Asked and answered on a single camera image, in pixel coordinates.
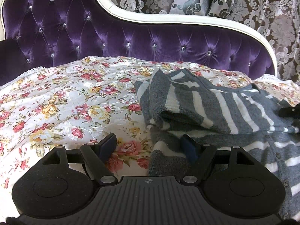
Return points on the floral blanket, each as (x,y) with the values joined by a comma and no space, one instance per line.
(70,98)

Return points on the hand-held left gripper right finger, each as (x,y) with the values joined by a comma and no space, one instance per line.
(188,148)

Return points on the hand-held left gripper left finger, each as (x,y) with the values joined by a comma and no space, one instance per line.
(108,146)

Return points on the grey white striped cardigan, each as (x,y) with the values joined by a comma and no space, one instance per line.
(211,112)

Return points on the brown damask curtain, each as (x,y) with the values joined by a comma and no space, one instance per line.
(264,16)

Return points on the purple tufted sofa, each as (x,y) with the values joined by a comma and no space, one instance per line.
(93,32)

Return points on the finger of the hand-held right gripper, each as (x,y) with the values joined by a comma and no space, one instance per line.
(290,112)

